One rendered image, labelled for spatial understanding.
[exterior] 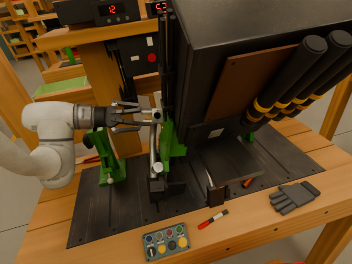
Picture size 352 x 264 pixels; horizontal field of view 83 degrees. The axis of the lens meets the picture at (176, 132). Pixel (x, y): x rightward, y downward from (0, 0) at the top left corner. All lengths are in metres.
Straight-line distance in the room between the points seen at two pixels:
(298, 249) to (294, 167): 0.93
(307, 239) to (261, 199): 1.08
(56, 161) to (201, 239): 0.54
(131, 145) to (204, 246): 0.64
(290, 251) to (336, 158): 0.88
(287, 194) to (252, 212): 0.16
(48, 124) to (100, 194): 0.42
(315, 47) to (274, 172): 0.70
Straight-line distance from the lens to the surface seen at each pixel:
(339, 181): 1.07
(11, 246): 2.42
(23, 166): 0.63
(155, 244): 0.76
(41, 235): 1.05
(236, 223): 0.82
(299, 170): 1.06
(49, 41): 0.84
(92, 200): 1.00
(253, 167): 0.68
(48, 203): 1.15
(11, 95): 1.08
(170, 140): 0.68
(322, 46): 0.41
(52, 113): 0.74
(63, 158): 0.72
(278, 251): 1.83
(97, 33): 0.80
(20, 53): 10.90
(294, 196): 0.91
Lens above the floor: 1.61
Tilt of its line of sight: 35 degrees down
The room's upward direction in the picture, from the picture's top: 8 degrees counter-clockwise
